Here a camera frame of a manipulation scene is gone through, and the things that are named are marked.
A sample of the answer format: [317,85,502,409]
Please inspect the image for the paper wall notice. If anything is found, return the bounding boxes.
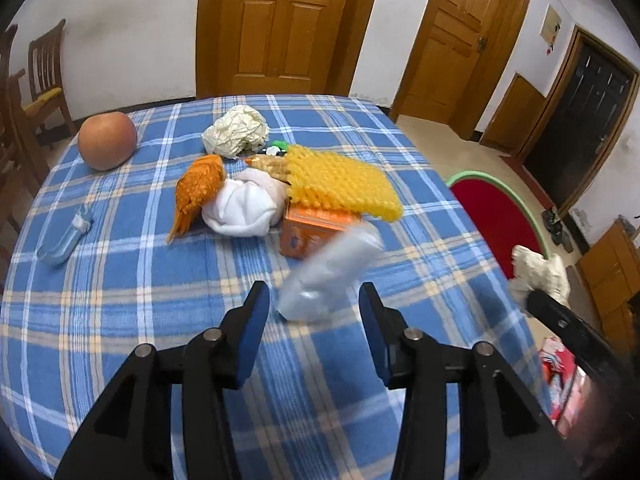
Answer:
[542,5,563,56]

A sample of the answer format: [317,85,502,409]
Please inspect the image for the red patterned bag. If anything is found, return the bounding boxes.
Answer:
[539,337,598,436]

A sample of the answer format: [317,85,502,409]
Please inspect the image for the low wooden wall panel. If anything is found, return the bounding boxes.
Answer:
[480,74,546,153]

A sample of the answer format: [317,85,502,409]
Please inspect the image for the crushed clear plastic bottle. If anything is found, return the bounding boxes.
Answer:
[37,205,96,266]

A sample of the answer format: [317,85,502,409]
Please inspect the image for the white sock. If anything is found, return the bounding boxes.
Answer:
[201,167,291,238]

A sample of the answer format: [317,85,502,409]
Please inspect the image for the clear plastic bag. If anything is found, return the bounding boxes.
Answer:
[276,222,385,322]

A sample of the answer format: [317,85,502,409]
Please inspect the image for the wooden cabinet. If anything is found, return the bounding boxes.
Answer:
[575,220,640,341]

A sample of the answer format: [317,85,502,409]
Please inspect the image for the wooden panel door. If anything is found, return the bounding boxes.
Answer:
[196,0,386,98]
[390,0,538,141]

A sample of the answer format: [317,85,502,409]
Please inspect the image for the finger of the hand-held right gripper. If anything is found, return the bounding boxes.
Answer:
[526,290,623,386]

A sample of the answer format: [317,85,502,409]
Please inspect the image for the round reddish fruit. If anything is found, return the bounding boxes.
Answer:
[77,111,138,172]

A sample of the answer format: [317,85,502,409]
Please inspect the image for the wooden slat-back chair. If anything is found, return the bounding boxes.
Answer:
[0,25,43,241]

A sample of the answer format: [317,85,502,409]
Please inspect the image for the blue plaid tablecloth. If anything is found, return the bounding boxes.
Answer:
[0,94,556,480]

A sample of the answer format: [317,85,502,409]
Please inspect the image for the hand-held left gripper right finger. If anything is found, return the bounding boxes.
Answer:
[359,281,581,480]

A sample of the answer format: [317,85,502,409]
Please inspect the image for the black shoes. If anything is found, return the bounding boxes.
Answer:
[542,207,575,253]

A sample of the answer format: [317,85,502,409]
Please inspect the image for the wooden chair with yellow cushion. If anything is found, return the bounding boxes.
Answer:
[22,19,77,148]

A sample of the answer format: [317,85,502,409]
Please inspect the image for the orange plush toy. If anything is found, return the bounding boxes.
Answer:
[166,154,226,245]

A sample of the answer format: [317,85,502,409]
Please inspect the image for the dark metal door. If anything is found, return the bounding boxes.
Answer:
[517,25,640,216]

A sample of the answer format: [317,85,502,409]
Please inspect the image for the orange cardboard box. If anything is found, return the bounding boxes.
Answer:
[279,199,362,260]

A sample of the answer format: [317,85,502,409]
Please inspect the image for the red round stool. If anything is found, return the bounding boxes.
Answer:
[445,170,551,281]

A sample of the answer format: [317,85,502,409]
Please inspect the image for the crumpled cream paper ball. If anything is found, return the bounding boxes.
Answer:
[201,105,271,160]

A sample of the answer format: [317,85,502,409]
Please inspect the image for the white tissue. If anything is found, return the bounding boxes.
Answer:
[510,245,572,306]

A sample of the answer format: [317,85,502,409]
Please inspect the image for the orange noodle snack packet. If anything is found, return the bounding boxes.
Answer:
[245,154,296,183]

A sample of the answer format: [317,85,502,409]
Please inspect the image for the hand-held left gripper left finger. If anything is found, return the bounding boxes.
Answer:
[55,280,271,480]

